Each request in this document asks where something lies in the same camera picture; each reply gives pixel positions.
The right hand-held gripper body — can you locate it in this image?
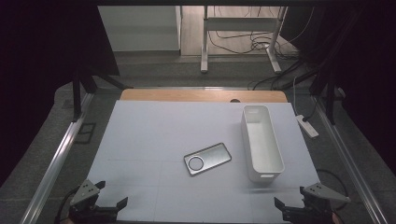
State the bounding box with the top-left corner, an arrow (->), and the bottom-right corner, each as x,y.
282,182 -> 352,224

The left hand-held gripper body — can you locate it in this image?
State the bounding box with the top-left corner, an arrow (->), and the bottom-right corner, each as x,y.
68,179 -> 120,224

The grey phone case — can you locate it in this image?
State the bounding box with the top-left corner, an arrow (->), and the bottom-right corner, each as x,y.
183,142 -> 233,177

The white plastic storage box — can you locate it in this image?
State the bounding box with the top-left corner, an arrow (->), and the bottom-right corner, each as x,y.
240,105 -> 286,183

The white power strip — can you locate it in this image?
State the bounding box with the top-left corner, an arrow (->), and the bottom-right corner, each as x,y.
294,114 -> 320,139

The light grey table mat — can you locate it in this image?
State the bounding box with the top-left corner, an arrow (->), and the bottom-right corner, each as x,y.
70,100 -> 337,224

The black metal stand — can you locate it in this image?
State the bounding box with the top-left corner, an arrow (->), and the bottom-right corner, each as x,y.
309,8 -> 365,125
72,66 -> 134,122

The wooden table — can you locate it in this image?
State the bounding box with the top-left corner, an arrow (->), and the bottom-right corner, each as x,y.
120,89 -> 289,104

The black curtain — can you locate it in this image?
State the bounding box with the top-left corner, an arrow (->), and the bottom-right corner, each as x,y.
288,6 -> 396,175
0,4 -> 120,188

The white partition panel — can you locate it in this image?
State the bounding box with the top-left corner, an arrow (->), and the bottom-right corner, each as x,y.
97,6 -> 182,52

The black floor cable loop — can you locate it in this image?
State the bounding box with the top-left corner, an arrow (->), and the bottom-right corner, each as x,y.
316,168 -> 349,211

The left hand-held gripper cable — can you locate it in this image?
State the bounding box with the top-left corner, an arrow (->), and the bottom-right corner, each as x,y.
54,186 -> 80,224

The aluminium frame rail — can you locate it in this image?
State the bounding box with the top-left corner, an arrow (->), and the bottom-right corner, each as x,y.
19,92 -> 95,224
311,94 -> 390,224

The black rectangular floor frame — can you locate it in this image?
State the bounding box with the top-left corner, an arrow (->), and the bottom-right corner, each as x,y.
74,122 -> 97,145

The black plug cable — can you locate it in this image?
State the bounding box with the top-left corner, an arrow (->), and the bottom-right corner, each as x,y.
302,92 -> 320,123

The white power strip cable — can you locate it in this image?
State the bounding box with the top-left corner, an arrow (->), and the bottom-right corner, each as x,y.
291,76 -> 301,117

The tangle of black floor cables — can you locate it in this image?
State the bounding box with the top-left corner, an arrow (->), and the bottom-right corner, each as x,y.
207,6 -> 316,91

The white desk frame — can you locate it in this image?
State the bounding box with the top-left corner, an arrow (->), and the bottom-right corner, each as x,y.
200,5 -> 289,75

